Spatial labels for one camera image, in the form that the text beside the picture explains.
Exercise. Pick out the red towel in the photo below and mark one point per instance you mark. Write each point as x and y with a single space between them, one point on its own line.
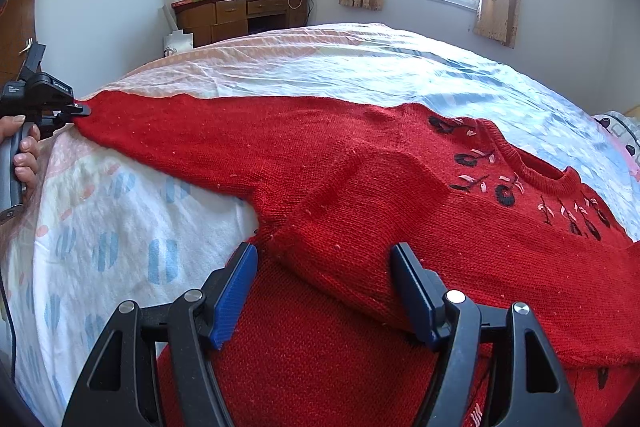
350 187

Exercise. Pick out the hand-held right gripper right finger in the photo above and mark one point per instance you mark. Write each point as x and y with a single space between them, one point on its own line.
410 287

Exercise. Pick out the white paper bag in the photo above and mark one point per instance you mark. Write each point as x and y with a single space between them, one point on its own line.
177 44

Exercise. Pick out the person's left hand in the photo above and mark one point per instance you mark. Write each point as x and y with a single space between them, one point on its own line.
27 167

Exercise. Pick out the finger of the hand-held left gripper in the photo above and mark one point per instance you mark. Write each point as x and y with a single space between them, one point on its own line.
77 109

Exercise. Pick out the grey patterned pillow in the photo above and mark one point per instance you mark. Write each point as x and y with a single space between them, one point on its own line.
622 137

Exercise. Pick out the brown wooden desk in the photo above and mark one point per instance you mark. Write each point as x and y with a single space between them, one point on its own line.
230 12

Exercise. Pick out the blue pink dotted bed sheet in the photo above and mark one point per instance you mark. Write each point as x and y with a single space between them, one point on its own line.
350 57

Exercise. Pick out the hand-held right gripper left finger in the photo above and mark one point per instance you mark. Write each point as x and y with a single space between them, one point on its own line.
235 302

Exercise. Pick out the brown wooden door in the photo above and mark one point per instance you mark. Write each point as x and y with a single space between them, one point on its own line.
17 17

